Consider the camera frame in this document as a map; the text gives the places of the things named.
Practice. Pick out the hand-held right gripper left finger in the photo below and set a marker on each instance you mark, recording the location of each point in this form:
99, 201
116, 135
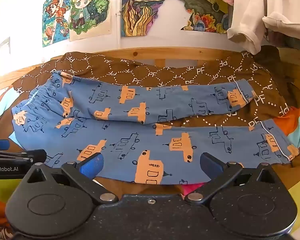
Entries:
92, 167

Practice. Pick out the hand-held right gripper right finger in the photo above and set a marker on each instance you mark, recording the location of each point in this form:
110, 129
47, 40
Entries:
211, 165

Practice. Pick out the blue vehicle print pants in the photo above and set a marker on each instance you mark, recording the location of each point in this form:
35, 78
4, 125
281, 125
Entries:
140, 145

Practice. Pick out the multicoloured bed sheet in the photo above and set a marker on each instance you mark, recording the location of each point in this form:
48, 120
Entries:
285, 122

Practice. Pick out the brown patterned blanket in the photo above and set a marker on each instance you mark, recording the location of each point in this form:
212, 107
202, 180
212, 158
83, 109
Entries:
165, 72

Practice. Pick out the white hanging garment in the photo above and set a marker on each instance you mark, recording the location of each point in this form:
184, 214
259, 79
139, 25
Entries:
252, 17

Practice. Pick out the wooden bed frame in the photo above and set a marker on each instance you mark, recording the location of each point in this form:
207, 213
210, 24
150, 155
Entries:
145, 53

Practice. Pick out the orange-haired figure wall poster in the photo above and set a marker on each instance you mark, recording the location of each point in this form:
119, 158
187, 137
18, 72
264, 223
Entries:
55, 17

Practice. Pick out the blond figure wall poster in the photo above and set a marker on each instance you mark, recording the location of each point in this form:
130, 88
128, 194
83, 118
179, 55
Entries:
90, 10

